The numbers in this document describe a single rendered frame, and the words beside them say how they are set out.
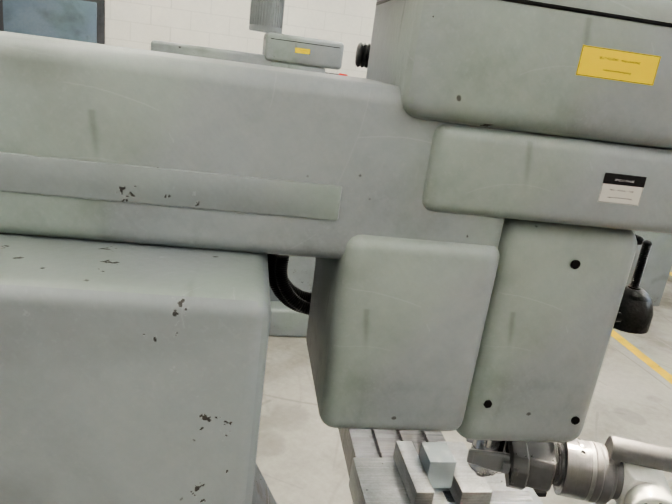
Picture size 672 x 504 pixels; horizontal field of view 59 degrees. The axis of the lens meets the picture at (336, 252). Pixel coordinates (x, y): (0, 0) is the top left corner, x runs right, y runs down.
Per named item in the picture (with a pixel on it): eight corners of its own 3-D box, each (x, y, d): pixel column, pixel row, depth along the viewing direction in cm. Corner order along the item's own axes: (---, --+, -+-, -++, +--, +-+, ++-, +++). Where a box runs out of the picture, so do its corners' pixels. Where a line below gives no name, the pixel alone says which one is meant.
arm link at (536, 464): (510, 406, 96) (586, 422, 94) (498, 456, 99) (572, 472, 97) (517, 452, 84) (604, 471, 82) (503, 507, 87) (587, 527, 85)
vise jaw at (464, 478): (460, 457, 123) (464, 441, 122) (488, 509, 109) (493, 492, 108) (433, 457, 122) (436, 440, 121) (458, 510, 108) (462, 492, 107)
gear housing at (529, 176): (583, 192, 93) (599, 129, 90) (689, 238, 71) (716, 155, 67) (378, 171, 88) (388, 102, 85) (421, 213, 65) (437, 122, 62)
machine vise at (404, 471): (505, 484, 127) (517, 441, 124) (538, 538, 113) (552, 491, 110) (347, 485, 121) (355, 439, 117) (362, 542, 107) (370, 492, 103)
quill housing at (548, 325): (523, 375, 101) (569, 193, 91) (587, 452, 81) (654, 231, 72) (416, 370, 98) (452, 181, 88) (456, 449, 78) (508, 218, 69)
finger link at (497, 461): (469, 444, 90) (511, 453, 89) (465, 462, 91) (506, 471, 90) (469, 451, 88) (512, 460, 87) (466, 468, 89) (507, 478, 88)
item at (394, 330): (416, 348, 99) (444, 197, 91) (464, 438, 76) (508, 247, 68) (303, 342, 96) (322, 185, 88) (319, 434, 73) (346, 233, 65)
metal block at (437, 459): (440, 467, 117) (446, 442, 116) (451, 488, 112) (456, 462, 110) (415, 467, 116) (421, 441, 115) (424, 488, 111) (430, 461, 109)
